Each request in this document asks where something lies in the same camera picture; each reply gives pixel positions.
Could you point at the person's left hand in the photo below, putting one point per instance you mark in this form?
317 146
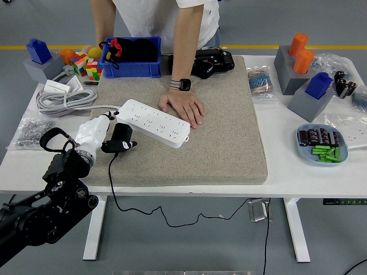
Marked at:
183 107

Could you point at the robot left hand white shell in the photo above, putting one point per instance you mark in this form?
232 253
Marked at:
91 133

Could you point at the person's right hand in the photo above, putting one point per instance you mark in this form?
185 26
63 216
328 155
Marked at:
90 46

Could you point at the black plug adapter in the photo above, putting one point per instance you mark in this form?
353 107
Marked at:
121 131

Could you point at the white power strip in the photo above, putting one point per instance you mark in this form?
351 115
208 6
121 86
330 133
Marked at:
155 120

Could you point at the person's right forearm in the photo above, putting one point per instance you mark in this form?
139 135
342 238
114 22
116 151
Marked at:
103 20

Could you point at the person's left forearm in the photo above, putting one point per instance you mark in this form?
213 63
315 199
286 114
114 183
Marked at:
186 43

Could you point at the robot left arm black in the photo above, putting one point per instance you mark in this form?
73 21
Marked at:
63 172

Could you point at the yellow ball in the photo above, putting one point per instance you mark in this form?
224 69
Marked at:
95 53

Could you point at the colourful puzzle cube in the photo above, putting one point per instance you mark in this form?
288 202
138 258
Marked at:
78 63
93 69

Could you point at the black wrist watch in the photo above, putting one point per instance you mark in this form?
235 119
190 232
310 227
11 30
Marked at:
182 84

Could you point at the orange plastic piece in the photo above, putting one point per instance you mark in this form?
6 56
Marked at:
65 55

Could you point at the small black flat part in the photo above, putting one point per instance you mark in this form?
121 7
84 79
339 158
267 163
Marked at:
91 83

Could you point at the pale lilac flat pad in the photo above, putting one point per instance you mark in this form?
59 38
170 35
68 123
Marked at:
57 114

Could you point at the blue plastic bin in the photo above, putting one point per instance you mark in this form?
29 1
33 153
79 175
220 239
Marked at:
129 70

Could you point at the blue plastic block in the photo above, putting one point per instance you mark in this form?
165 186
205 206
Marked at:
38 51
318 86

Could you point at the white flat box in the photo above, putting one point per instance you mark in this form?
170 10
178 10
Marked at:
56 86

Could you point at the grey-brown mat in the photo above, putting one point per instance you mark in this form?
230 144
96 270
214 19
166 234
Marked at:
223 143

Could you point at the black mechanical device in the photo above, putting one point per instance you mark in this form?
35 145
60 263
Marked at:
220 61

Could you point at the clear bag of metal nuts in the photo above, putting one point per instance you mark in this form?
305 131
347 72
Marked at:
31 131

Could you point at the person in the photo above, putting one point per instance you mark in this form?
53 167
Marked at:
149 17

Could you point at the clear bag of resistors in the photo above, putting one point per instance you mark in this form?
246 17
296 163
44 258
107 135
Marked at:
261 83

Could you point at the white table leg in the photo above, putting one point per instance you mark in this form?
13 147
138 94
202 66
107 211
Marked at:
298 229
96 229

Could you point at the grey two-hole block holder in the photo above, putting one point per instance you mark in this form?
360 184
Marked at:
286 74

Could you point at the black capacitor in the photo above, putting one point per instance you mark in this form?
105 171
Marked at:
324 135
313 136
335 139
303 138

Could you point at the silver metal box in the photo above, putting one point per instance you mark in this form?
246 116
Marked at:
258 210

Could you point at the orange cylinder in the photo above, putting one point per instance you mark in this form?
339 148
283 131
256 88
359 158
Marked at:
304 61
298 44

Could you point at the pale blue plate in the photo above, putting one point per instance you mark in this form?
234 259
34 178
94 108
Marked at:
306 154

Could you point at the green battery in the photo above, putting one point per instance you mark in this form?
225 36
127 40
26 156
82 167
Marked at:
319 151
329 160
337 152
331 151
326 157
321 147

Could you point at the crumpled clear plastic bag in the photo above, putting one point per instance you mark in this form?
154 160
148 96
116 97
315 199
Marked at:
329 61

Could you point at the bag of black capacitors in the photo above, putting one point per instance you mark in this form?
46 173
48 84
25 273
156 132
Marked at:
344 84

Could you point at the clear bag of blue parts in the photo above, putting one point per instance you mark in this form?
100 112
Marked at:
360 98

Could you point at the black desk control panel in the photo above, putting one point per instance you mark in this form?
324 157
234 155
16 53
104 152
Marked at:
344 202

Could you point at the white wall socket in bag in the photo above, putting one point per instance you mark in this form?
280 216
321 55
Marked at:
355 137

